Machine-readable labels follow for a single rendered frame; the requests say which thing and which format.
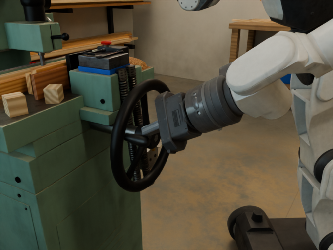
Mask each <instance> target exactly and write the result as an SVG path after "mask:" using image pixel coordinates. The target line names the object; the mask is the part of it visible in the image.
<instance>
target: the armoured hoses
mask: <svg viewBox="0 0 333 250"><path fill-rule="evenodd" d="M126 71H127V72H126ZM127 73H128V76H127ZM116 74H117V75H118V79H119V87H120V94H121V95H120V96H121V103H123V101H124V99H125V98H126V96H127V95H128V94H129V91H128V90H129V89H130V91H131V90H132V89H133V88H134V87H135V86H136V85H137V79H136V78H137V77H136V70H135V65H127V66H126V67H125V68H118V69H117V70H116ZM127 77H128V80H129V87H130V88H129V89H128V83H127V82H128V81H127ZM140 106H141V105H140V101H138V103H137V104H136V106H135V108H134V110H133V116H134V122H135V126H139V125H140V124H142V123H143V120H142V112H141V107H140ZM133 116H132V114H131V116H130V119H129V121H128V125H134V123H133ZM127 143H128V149H129V155H130V161H131V162H130V163H132V161H133V158H134V156H135V154H136V152H137V145H135V144H132V143H130V142H127ZM140 160H141V167H142V172H143V177H145V176H146V175H147V174H148V173H149V171H150V166H149V161H148V160H149V159H148V153H147V148H146V149H145V151H144V153H143V155H142V157H141V159H140ZM140 179H141V172H140V165H139V163H138V165H137V167H136V170H135V172H134V174H133V180H134V181H138V180H140Z"/></svg>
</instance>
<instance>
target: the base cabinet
mask: <svg viewBox="0 0 333 250"><path fill-rule="evenodd" d="M130 162H131V161H130V155H129V149H128V143H127V141H125V140H124V143H123V164H124V168H125V171H126V173H127V171H128V169H129V167H130V165H131V163H130ZM0 250H143V245H142V221H141V197H140V192H128V191H125V190H124V189H123V188H121V187H120V186H119V184H118V183H117V182H116V180H115V178H114V176H113V173H112V169H111V161H110V146H109V147H107V148H105V149H104V150H102V151H101V152H99V153H98V154H96V155H95V156H93V157H92V158H90V159H89V160H87V161H86V162H84V163H83V164H81V165H80V166H78V167H77V168H75V169H74V170H72V171H71V172H69V173H68V174H66V175H65V176H63V177H62V178H60V179H58V180H57V181H55V182H54V183H52V184H51V185H49V186H48V187H46V188H45V189H43V190H42V191H40V192H39V193H37V194H33V193H30V192H28V191H25V190H23V189H20V188H18V187H15V186H13V185H10V184H8V183H5V182H3V181H1V180H0Z"/></svg>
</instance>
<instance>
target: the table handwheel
mask: <svg viewBox="0 0 333 250"><path fill-rule="evenodd" d="M151 90H156V91H158V92H159V93H160V94H161V93H164V92H166V91H168V92H171V91H170V89H169V88H168V86H167V85H166V84H165V83H163V82H162V81H160V80H158V79H147V80H144V81H142V82H140V83H139V84H137V85H136V86H135V87H134V88H133V89H132V90H131V91H130V92H129V94H128V95H127V96H126V98H125V99H124V101H123V103H122V105H121V107H120V109H119V111H118V113H117V116H116V119H115V122H114V123H113V124H111V125H103V124H99V123H95V122H90V128H91V129H92V130H96V131H100V132H104V133H108V134H111V143H110V161H111V169H112V173H113V176H114V178H115V180H116V182H117V183H118V184H119V186H120V187H121V188H123V189H124V190H125V191H128V192H140V191H142V190H144V189H146V188H148V187H149V186H150V185H151V184H152V183H153V182H154V181H155V180H156V178H157V177H158V176H159V174H160V173H161V171H162V170H163V168H164V166H165V164H166V162H167V159H168V156H169V153H168V152H167V150H166V149H165V148H164V147H163V145H162V148H161V150H160V153H159V155H158V158H157V160H156V162H155V164H154V165H153V167H152V169H151V170H150V171H149V173H148V174H147V175H146V176H145V177H143V178H142V179H140V180H138V181H132V180H131V179H132V176H133V174H134V172H135V170H136V167H137V165H138V163H139V161H140V159H141V157H142V155H143V153H144V151H145V149H146V148H149V149H154V148H155V147H156V146H157V145H158V143H159V141H160V138H161V136H160V133H156V134H153V135H150V136H147V137H148V138H149V139H150V141H151V142H150V145H149V146H147V147H140V146H139V147H138V149H137V152H136V154H135V156H134V158H133V161H132V163H131V165H130V167H129V169H128V171H127V173H126V171H125V168H124V164H123V143H124V136H125V134H126V133H128V134H139V135H142V130H141V128H142V127H144V126H146V125H148V124H150V120H149V113H148V102H147V92H149V91H151ZM139 100H140V101H141V108H142V120H143V123H142V124H140V125H139V126H133V125H128V121H129V119H130V116H131V114H132V112H133V110H134V108H135V106H136V104H137V103H138V101H139Z"/></svg>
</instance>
